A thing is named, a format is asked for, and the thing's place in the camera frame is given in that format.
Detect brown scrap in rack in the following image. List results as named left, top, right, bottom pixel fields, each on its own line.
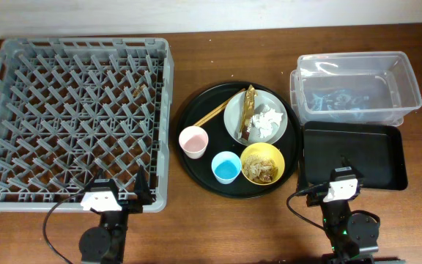
left=133, top=84, right=147, bottom=97

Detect blue cup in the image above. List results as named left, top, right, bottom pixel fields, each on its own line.
left=211, top=151, right=242, bottom=185

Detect grey plate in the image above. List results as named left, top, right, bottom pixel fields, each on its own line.
left=223, top=89, right=289, bottom=146

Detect gold snack wrapper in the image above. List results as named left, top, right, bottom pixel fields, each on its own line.
left=238, top=85, right=256, bottom=141

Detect yellow bowl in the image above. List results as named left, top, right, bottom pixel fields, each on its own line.
left=240, top=143, right=286, bottom=186

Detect clear plastic bin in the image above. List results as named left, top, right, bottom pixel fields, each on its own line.
left=289, top=51, right=422, bottom=126

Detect round black tray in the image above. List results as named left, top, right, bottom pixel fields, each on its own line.
left=174, top=81, right=302, bottom=199

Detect pink cup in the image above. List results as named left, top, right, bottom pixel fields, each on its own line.
left=179, top=126, right=209, bottom=159

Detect white tissue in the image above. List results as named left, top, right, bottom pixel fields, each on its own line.
left=252, top=104, right=284, bottom=139

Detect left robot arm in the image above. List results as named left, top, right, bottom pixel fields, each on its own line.
left=78, top=166, right=155, bottom=264

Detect black rectangular tray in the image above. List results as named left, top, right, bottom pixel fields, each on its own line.
left=298, top=121, right=408, bottom=191

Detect wooden chopstick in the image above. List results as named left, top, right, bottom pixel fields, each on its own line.
left=188, top=85, right=246, bottom=126
left=193, top=89, right=244, bottom=127

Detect grey plastic dishwasher rack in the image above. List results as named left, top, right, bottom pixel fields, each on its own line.
left=0, top=37, right=174, bottom=213

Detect food scraps in bowl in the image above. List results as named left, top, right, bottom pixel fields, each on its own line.
left=243, top=155, right=278, bottom=184

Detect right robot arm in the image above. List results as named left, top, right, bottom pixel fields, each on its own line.
left=307, top=157, right=380, bottom=263

